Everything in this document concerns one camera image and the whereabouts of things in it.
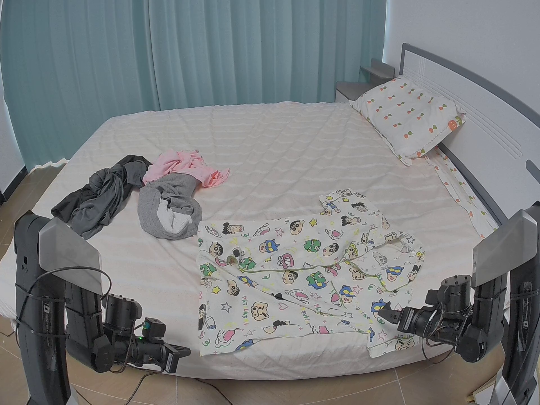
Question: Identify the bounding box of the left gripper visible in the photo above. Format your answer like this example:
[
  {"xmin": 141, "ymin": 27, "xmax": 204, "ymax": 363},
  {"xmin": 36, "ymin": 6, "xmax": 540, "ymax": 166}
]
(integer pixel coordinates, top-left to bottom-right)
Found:
[{"xmin": 127, "ymin": 338, "xmax": 192, "ymax": 375}]

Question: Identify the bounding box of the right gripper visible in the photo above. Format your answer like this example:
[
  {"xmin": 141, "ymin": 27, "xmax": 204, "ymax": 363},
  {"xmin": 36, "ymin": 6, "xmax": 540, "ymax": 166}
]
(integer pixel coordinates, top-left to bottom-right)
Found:
[{"xmin": 377, "ymin": 305, "xmax": 429, "ymax": 335}]

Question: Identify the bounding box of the white printed pyjama top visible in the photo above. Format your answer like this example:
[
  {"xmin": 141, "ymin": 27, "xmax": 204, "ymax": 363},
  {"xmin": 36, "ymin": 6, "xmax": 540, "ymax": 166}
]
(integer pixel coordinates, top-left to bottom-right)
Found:
[{"xmin": 196, "ymin": 189, "xmax": 426, "ymax": 360}]

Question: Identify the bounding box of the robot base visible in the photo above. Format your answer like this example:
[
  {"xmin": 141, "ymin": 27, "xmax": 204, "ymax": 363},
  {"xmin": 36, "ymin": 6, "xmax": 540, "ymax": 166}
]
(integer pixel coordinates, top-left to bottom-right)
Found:
[{"xmin": 494, "ymin": 374, "xmax": 522, "ymax": 405}]

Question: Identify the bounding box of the dark grey garment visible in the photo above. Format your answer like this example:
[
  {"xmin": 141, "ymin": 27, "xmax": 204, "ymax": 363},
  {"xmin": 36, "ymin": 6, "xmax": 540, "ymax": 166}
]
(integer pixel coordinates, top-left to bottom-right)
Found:
[{"xmin": 51, "ymin": 154, "xmax": 152, "ymax": 240}]

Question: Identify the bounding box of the bed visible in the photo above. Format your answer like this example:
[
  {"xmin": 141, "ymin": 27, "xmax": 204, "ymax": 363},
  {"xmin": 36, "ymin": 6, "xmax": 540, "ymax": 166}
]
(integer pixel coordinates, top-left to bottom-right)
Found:
[{"xmin": 0, "ymin": 42, "xmax": 540, "ymax": 381}]

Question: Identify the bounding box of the pink garment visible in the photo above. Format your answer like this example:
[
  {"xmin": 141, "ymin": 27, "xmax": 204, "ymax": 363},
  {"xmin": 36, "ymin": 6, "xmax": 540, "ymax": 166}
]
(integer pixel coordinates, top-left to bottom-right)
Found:
[{"xmin": 143, "ymin": 149, "xmax": 231, "ymax": 188}]

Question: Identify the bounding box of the white printed pillow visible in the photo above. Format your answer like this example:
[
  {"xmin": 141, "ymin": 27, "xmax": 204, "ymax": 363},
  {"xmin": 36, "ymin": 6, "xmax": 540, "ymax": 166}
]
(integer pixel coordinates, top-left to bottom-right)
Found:
[{"xmin": 350, "ymin": 75, "xmax": 467, "ymax": 167}]

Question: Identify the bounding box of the grey white bedside table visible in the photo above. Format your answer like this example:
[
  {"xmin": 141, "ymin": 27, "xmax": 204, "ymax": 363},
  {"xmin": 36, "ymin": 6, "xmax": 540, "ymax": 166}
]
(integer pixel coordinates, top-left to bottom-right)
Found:
[{"xmin": 335, "ymin": 57, "xmax": 395, "ymax": 103}]

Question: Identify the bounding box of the blue-green curtain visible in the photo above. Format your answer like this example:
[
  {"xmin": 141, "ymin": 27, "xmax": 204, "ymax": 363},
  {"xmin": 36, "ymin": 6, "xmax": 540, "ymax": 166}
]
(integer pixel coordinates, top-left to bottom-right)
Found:
[
  {"xmin": 0, "ymin": 0, "xmax": 159, "ymax": 173},
  {"xmin": 148, "ymin": 0, "xmax": 390, "ymax": 112}
]

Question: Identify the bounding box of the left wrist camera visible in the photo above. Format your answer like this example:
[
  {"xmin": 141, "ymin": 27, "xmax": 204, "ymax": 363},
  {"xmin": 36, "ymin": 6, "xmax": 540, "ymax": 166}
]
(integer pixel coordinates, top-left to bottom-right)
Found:
[{"xmin": 141, "ymin": 317, "xmax": 166, "ymax": 341}]

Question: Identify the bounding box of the black cable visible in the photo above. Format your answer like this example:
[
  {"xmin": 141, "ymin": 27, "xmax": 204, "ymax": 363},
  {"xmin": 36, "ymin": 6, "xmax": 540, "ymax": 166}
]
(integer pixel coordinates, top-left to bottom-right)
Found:
[
  {"xmin": 126, "ymin": 371, "xmax": 239, "ymax": 405},
  {"xmin": 421, "ymin": 332, "xmax": 455, "ymax": 362},
  {"xmin": 15, "ymin": 267, "xmax": 114, "ymax": 336}
]

